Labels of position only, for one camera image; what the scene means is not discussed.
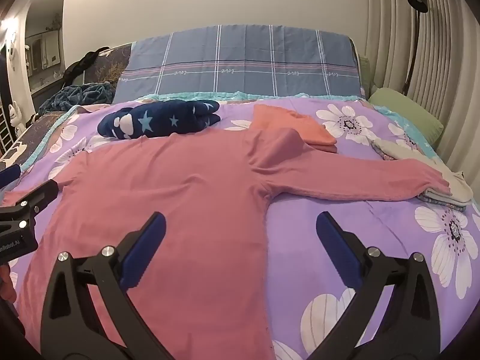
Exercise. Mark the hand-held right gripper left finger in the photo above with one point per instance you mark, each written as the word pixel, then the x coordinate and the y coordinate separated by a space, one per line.
pixel 146 247

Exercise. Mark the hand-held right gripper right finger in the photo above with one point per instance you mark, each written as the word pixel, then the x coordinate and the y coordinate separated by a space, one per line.
pixel 333 247

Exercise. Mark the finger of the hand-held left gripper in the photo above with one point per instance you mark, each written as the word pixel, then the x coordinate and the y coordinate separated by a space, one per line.
pixel 37 195
pixel 9 175

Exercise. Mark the pink long-sleeve shirt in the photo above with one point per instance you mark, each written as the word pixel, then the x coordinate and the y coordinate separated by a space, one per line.
pixel 187 195

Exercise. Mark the person's left hand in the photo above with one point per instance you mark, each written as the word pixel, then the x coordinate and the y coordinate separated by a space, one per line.
pixel 7 283

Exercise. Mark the purple floral bed sheet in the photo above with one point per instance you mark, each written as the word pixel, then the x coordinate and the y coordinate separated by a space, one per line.
pixel 375 225

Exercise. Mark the white plush toy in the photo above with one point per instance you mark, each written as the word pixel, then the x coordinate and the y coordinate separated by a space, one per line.
pixel 14 114

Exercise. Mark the dark blue knitted blanket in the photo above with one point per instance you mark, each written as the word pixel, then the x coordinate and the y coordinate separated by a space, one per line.
pixel 75 95

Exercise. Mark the navy star-print folded garment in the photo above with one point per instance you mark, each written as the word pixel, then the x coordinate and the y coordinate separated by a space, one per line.
pixel 161 120

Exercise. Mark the black garment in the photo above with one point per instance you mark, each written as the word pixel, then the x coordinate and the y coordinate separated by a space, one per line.
pixel 80 65

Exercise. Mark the cream folded garment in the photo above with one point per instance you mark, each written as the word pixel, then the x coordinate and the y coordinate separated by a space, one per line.
pixel 450 185

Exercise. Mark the orange folded garment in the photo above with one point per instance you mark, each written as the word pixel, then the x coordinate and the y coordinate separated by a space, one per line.
pixel 285 123

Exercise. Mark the brown floral quilt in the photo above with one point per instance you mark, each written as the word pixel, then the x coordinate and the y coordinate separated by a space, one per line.
pixel 112 63

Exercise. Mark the pale green pillow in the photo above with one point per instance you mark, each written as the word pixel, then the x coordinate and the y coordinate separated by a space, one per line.
pixel 364 77

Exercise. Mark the blue plaid pillow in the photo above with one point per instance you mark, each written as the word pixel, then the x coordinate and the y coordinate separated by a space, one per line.
pixel 243 63

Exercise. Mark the beige pleated curtain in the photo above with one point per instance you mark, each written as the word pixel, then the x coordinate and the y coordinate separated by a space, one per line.
pixel 450 63

